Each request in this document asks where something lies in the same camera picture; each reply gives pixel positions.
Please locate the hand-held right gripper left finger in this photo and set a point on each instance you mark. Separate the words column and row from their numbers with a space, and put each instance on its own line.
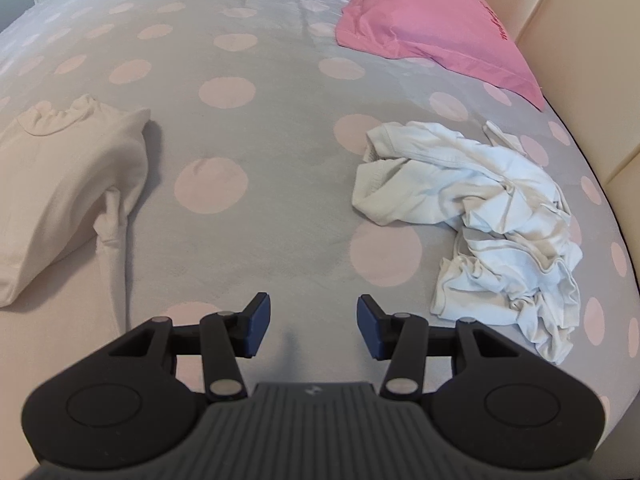
column 258, row 325

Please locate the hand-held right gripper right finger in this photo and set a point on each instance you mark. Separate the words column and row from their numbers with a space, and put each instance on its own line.
column 369, row 329

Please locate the cream turtleneck sweater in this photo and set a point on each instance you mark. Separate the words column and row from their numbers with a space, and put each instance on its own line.
column 70, row 175

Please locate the crumpled white garment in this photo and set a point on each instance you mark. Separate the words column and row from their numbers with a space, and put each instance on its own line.
column 465, row 195

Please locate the grey pink polka dot blanket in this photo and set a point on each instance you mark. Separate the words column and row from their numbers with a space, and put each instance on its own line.
column 280, row 160

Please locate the pink pillow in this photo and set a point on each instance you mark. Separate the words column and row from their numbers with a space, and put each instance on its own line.
column 425, row 15

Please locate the cream padded headboard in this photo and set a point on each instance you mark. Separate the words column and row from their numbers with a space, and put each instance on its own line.
column 575, row 25

